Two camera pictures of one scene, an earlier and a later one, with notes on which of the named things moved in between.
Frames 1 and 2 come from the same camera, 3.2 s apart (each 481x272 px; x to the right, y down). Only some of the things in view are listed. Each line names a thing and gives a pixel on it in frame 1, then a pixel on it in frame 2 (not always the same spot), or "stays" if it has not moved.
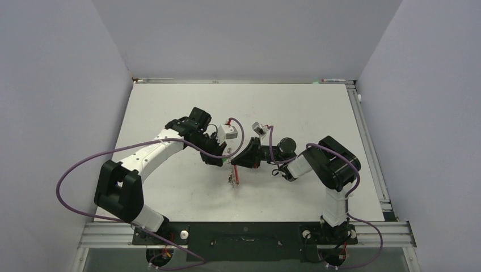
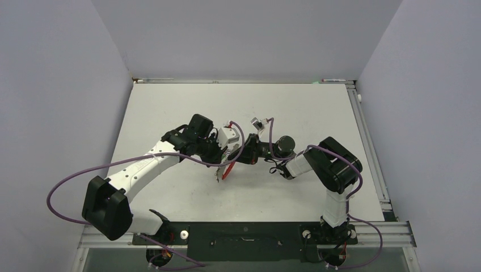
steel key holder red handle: x=236 y=174 to x=227 y=169
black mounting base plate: x=245 y=241 stays
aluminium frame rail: x=394 y=234 stays
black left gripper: x=218 y=149 stays
